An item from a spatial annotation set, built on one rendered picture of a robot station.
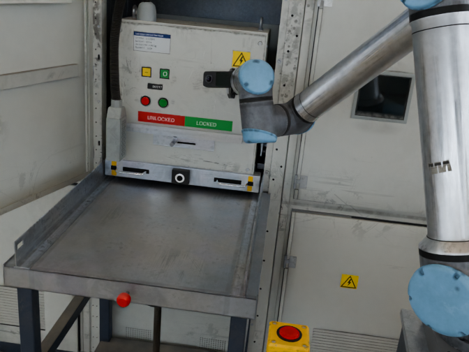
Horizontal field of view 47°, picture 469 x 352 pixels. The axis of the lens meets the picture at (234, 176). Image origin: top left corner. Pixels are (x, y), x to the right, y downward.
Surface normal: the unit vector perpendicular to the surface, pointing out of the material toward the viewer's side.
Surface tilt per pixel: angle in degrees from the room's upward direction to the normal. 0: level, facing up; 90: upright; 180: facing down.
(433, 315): 93
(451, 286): 93
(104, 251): 0
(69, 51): 90
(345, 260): 90
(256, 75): 70
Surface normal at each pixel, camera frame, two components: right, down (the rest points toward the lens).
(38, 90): 0.91, 0.21
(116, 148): -0.11, 0.33
